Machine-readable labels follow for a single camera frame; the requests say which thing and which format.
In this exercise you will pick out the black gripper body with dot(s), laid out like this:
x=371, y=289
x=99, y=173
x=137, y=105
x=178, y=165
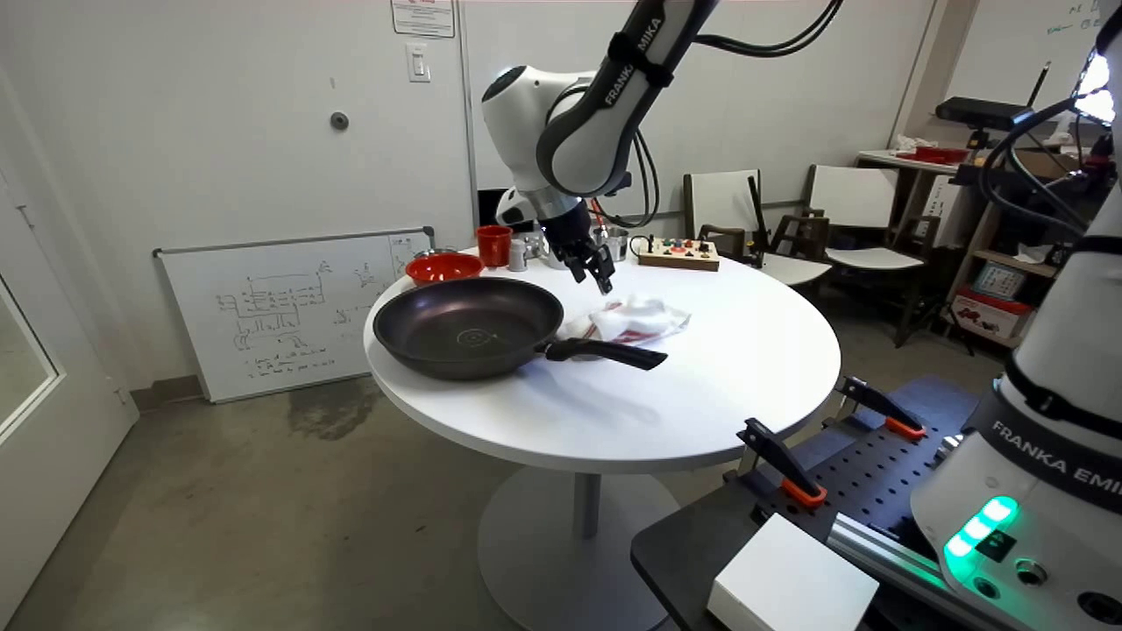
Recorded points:
x=581, y=240

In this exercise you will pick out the white towel with red stripes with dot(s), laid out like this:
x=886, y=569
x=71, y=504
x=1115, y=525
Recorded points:
x=635, y=316

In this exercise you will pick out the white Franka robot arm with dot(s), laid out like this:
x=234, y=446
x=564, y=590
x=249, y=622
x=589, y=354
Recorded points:
x=582, y=128

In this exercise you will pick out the small metal pot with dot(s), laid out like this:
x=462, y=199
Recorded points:
x=620, y=246

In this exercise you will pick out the small metal cup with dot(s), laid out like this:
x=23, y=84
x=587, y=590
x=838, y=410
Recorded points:
x=520, y=258

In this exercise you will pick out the wooden board with coloured pieces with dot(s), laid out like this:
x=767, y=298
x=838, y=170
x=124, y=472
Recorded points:
x=674, y=252

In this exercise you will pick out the red cup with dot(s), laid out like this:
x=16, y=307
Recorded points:
x=492, y=246

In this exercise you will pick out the black frying pan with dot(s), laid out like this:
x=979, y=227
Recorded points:
x=467, y=331

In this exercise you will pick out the red bowl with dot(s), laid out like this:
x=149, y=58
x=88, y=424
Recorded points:
x=443, y=268

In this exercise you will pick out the black clamp with orange tip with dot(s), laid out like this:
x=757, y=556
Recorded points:
x=776, y=460
x=882, y=409

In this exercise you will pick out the black robot cart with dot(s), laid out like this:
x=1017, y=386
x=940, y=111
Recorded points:
x=704, y=556

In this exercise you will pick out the white box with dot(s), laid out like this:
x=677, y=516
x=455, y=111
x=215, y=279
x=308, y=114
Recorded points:
x=795, y=579

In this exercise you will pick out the wooden shelf unit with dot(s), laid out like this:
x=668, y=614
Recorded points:
x=994, y=303

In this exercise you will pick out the bright studio light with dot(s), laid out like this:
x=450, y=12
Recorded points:
x=1103, y=98

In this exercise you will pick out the white door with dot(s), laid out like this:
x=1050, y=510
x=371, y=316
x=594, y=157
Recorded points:
x=58, y=490

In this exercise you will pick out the white chair with dark frame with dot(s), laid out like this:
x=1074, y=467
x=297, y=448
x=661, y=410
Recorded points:
x=723, y=199
x=862, y=196

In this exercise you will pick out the round white pedestal table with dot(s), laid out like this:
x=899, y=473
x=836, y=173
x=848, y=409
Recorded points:
x=704, y=396

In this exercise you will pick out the white light switch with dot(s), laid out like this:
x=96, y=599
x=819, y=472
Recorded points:
x=418, y=65

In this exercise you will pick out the round grey wall stopper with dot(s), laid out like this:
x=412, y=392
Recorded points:
x=339, y=119

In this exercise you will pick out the paper wall sign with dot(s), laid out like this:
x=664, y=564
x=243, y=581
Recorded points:
x=422, y=15

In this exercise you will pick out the whiteboard leaning on wall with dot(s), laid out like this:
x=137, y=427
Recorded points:
x=281, y=316

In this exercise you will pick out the aluminium rail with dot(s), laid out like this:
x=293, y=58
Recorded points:
x=882, y=548

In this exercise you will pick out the black camera on stand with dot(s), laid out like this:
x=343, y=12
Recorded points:
x=982, y=114

